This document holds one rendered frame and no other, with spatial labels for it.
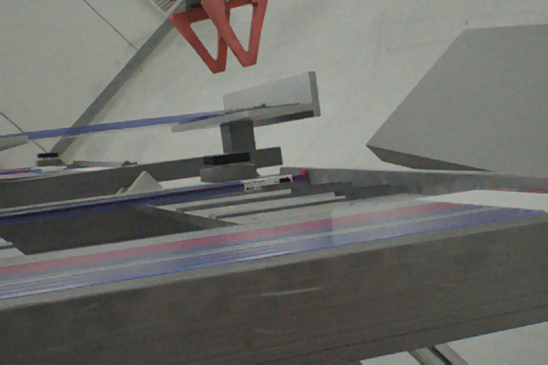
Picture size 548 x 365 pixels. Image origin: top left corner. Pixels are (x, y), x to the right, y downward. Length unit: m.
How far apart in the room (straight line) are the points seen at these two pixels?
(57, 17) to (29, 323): 8.30
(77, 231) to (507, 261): 0.69
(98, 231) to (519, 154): 0.49
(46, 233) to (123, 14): 7.74
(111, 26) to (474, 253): 8.32
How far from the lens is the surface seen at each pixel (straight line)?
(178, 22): 1.08
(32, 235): 1.18
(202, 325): 0.52
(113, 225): 1.20
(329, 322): 0.54
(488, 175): 0.85
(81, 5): 8.82
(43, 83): 8.70
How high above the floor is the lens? 1.10
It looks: 17 degrees down
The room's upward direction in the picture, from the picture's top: 47 degrees counter-clockwise
